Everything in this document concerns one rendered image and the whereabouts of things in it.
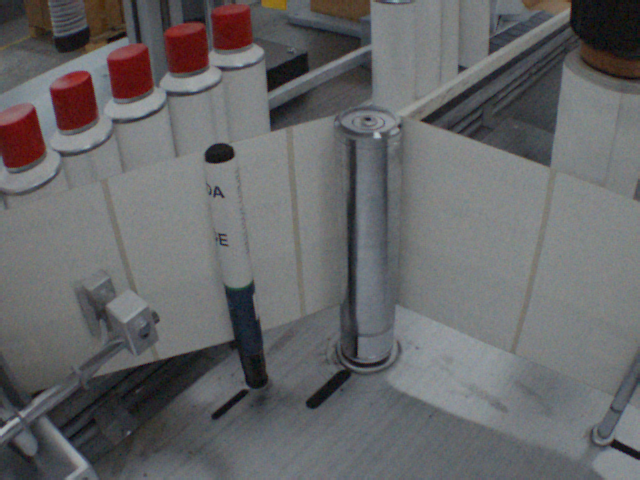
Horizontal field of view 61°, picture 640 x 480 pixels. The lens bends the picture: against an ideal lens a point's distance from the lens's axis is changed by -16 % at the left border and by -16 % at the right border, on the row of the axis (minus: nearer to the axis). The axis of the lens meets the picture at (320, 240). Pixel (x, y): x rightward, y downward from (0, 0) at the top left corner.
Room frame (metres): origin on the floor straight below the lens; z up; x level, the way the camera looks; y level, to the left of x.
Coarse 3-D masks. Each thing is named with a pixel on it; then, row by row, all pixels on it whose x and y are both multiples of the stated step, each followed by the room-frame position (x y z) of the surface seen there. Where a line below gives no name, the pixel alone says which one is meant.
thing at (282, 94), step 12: (336, 60) 0.66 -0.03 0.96; (348, 60) 0.66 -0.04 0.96; (360, 60) 0.67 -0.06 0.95; (312, 72) 0.62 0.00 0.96; (324, 72) 0.63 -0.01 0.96; (336, 72) 0.64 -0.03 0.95; (288, 84) 0.59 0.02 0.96; (300, 84) 0.60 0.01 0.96; (312, 84) 0.61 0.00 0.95; (276, 96) 0.57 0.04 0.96; (288, 96) 0.58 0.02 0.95
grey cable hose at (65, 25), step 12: (48, 0) 0.47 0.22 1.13; (60, 0) 0.47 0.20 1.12; (72, 0) 0.47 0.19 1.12; (60, 12) 0.47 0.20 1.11; (72, 12) 0.47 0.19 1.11; (84, 12) 0.49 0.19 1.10; (60, 24) 0.46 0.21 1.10; (72, 24) 0.47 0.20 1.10; (84, 24) 0.48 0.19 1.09; (60, 36) 0.46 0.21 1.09; (72, 36) 0.46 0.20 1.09; (84, 36) 0.47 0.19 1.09; (60, 48) 0.47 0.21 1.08; (72, 48) 0.46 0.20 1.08
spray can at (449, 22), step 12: (444, 0) 0.72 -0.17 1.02; (456, 0) 0.73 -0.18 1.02; (444, 12) 0.72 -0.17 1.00; (456, 12) 0.73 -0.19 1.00; (444, 24) 0.72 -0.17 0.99; (456, 24) 0.73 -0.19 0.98; (444, 36) 0.72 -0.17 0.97; (456, 36) 0.73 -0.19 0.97; (444, 48) 0.72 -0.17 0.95; (456, 48) 0.73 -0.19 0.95; (444, 60) 0.72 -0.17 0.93; (456, 60) 0.73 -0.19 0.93; (444, 72) 0.72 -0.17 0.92; (456, 72) 0.73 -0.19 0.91
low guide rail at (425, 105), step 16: (560, 16) 1.03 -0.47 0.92; (528, 32) 0.91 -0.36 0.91; (544, 32) 0.95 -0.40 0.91; (512, 48) 0.83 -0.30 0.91; (480, 64) 0.76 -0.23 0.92; (496, 64) 0.79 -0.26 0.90; (464, 80) 0.71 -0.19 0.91; (432, 96) 0.65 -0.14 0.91; (448, 96) 0.68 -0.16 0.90; (400, 112) 0.61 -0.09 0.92; (416, 112) 0.62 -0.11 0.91
